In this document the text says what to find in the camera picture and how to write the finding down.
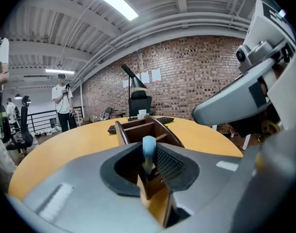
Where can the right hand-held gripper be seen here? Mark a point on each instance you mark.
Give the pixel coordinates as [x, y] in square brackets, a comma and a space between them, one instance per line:
[266, 28]

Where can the black folding chair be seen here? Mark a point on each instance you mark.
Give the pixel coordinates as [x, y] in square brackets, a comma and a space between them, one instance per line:
[108, 111]

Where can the white cup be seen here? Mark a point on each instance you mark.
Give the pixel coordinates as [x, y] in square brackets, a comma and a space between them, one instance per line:
[142, 113]

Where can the round yellow wooden table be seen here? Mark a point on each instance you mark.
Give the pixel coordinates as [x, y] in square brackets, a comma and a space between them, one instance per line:
[77, 142]

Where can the white wall paper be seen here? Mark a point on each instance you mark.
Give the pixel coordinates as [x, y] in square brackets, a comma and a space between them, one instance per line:
[145, 77]
[125, 84]
[156, 75]
[137, 76]

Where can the black metal railing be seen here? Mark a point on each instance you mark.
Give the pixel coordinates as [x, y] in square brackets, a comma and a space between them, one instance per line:
[40, 116]

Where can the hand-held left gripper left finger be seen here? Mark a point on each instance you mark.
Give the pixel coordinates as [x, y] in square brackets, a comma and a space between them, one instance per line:
[77, 198]

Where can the black office chair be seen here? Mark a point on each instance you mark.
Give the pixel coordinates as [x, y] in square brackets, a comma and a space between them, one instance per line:
[139, 103]
[26, 130]

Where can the black keyboard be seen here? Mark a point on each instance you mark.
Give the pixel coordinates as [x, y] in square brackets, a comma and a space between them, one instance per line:
[166, 120]

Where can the brown wooden organizer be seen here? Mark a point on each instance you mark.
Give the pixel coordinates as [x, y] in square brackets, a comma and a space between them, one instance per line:
[138, 131]

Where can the dark pendant lamp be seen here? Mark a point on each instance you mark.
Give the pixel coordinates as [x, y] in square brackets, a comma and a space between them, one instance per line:
[18, 96]

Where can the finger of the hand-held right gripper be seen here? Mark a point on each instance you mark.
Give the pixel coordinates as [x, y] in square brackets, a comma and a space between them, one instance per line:
[225, 103]

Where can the black desk lamp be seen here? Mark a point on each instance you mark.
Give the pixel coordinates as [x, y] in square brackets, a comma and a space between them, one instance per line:
[136, 82]

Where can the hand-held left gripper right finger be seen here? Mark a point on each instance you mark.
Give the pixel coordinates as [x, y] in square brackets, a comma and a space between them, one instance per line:
[211, 178]

